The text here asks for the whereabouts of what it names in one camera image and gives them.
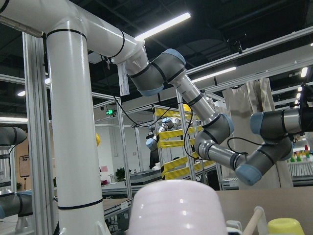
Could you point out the pink plastic cup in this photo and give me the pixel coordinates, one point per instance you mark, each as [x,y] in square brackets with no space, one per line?
[176,207]

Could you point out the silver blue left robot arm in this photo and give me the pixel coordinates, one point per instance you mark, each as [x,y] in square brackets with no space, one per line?
[274,127]

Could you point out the wooden cup holder rack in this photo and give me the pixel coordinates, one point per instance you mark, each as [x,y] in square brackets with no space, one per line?
[258,220]

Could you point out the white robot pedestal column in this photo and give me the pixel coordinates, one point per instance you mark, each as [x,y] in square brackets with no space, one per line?
[72,31]

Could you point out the yellow plastic cup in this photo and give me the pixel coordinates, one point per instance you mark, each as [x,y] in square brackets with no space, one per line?
[289,226]

